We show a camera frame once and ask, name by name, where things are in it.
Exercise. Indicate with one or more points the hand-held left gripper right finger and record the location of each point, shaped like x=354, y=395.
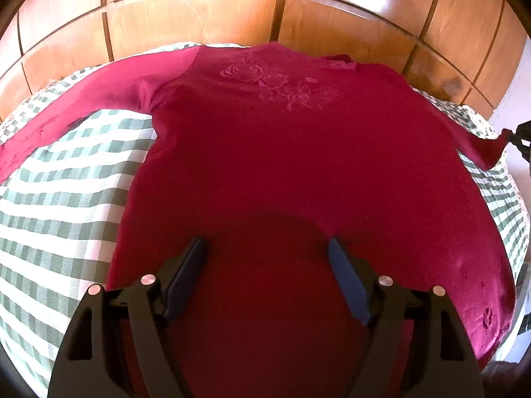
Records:
x=348, y=282

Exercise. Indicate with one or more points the red long-sleeved sweater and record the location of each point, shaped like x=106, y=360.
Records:
x=269, y=153

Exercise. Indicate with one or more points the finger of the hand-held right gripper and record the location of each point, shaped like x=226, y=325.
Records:
x=519, y=133

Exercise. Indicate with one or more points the wooden wardrobe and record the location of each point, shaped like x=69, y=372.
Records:
x=207, y=16

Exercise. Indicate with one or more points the green checked blanket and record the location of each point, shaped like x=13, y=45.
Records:
x=62, y=215

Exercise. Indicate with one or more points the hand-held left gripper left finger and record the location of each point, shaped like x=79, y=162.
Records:
x=186, y=277

